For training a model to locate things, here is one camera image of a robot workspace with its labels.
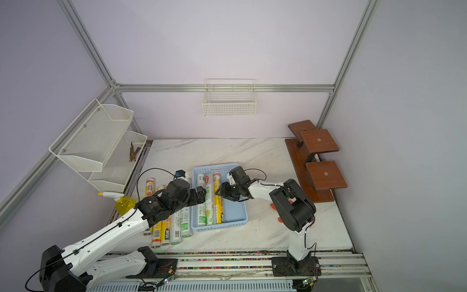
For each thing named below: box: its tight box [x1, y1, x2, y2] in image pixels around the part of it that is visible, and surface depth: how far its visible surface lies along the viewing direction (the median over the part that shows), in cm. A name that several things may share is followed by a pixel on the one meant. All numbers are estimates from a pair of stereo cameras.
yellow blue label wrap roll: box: [161, 215, 171, 246], surface depth 80 cm
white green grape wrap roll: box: [204, 171, 215, 226], surface depth 88 cm
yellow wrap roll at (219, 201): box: [212, 173, 225, 224], surface depth 90 cm
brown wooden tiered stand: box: [284, 119, 348, 203], surface depth 92 cm
